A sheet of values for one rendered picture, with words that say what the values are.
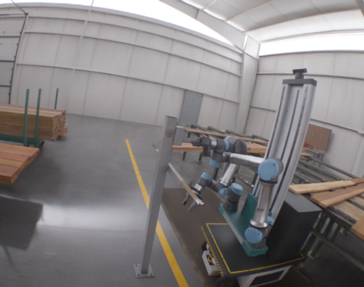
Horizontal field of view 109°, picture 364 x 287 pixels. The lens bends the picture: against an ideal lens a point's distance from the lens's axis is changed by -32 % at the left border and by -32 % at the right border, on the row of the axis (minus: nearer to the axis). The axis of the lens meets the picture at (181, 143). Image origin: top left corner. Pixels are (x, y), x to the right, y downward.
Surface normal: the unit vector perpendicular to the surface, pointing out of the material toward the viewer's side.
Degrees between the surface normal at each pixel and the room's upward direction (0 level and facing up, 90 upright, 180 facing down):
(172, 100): 87
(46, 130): 90
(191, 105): 90
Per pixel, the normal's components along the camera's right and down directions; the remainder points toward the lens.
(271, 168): -0.68, -0.12
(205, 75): 0.34, 0.22
